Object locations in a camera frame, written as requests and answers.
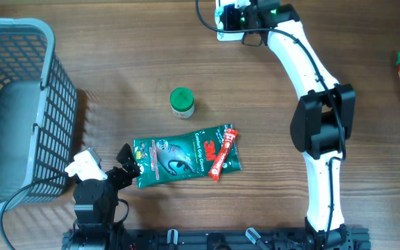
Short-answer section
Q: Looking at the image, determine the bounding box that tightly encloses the green 3M gloves package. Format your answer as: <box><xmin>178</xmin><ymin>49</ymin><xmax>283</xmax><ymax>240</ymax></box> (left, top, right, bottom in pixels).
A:
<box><xmin>133</xmin><ymin>124</ymin><xmax>242</xmax><ymax>189</ymax></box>

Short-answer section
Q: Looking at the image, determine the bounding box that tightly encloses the green lid seasoning jar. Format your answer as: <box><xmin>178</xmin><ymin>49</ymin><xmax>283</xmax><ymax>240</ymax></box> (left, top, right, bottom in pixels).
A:
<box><xmin>170</xmin><ymin>87</ymin><xmax>194</xmax><ymax>119</ymax></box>

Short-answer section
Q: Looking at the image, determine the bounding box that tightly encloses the red Nescafe stick sachet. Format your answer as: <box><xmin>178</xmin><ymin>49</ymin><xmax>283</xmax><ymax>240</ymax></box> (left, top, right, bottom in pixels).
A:
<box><xmin>208</xmin><ymin>128</ymin><xmax>238</xmax><ymax>182</ymax></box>

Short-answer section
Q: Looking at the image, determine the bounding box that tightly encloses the light blue tissue pack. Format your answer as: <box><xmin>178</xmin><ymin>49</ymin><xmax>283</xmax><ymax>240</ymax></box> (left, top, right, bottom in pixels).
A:
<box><xmin>215</xmin><ymin>6</ymin><xmax>224</xmax><ymax>30</ymax></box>

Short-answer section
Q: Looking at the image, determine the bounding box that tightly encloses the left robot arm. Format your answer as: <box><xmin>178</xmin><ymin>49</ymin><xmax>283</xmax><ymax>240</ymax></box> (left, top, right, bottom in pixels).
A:
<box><xmin>62</xmin><ymin>144</ymin><xmax>140</xmax><ymax>250</ymax></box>

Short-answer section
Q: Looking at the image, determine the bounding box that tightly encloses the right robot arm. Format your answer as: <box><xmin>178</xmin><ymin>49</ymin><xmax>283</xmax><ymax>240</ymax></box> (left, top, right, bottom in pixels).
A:
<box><xmin>215</xmin><ymin>1</ymin><xmax>356</xmax><ymax>249</ymax></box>

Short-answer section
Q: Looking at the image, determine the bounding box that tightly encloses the white barcode scanner box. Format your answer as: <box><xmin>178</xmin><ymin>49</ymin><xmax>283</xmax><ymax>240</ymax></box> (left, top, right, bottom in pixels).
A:
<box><xmin>215</xmin><ymin>0</ymin><xmax>244</xmax><ymax>42</ymax></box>

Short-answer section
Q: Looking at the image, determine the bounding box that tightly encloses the grey plastic shopping basket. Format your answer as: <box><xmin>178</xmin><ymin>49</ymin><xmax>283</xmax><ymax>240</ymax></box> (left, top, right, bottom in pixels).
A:
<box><xmin>0</xmin><ymin>18</ymin><xmax>78</xmax><ymax>211</ymax></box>

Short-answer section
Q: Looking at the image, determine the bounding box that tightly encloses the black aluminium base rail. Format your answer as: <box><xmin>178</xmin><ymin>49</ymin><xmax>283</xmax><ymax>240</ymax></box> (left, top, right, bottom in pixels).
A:
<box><xmin>62</xmin><ymin>227</ymin><xmax>371</xmax><ymax>250</ymax></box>

